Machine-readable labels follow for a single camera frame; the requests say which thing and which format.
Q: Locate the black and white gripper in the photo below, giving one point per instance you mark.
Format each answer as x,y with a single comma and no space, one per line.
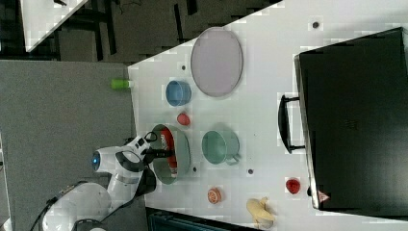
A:
141,147

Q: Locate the red ketchup bottle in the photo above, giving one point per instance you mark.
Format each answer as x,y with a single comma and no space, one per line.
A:
168,145

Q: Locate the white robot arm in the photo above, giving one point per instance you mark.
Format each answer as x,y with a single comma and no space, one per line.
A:
130,177

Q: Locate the green oval strainer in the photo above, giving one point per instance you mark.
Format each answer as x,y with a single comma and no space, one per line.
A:
181,150

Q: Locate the green mug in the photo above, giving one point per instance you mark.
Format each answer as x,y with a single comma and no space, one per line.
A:
221,147

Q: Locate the blue bowl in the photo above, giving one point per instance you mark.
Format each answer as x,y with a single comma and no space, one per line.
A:
178,93

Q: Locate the orange slice toy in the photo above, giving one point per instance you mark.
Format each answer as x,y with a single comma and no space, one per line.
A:
214,195

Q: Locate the green cylinder object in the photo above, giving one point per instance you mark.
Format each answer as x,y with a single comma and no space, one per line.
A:
121,84

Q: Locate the lavender round plate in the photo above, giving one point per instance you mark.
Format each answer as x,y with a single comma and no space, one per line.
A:
216,62

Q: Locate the peeled banana toy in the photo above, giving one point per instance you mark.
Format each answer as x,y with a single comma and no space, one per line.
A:
261,217

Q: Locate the red toy strawberry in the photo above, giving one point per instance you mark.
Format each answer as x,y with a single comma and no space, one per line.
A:
293,185

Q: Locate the black toaster oven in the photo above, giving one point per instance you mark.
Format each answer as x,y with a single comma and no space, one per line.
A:
353,105

